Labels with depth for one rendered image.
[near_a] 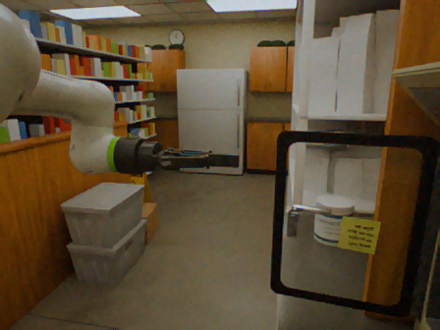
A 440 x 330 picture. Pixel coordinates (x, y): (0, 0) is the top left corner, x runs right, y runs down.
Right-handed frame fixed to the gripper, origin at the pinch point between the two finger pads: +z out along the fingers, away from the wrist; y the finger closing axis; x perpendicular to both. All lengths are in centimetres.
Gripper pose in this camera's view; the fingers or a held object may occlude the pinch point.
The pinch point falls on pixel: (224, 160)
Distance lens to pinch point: 73.8
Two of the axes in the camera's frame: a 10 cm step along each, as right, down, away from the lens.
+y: 1.9, -2.5, 9.5
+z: 9.8, 0.5, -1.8
